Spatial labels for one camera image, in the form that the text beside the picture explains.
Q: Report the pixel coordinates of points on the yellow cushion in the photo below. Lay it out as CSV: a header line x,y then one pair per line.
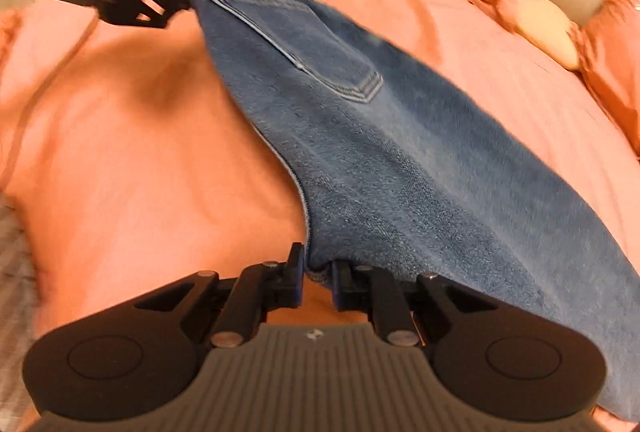
x,y
547,29

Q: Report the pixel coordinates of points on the orange duvet cover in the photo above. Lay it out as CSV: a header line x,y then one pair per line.
x,y
125,136

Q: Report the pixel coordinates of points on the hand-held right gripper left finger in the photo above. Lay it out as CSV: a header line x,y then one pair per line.
x,y
298,279

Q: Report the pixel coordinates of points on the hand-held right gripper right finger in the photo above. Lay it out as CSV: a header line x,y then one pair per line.
x,y
336,284

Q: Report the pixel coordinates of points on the blue denim pants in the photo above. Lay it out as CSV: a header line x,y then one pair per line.
x,y
400,151

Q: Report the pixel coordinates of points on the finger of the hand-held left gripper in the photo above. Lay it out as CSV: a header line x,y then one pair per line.
x,y
167,9

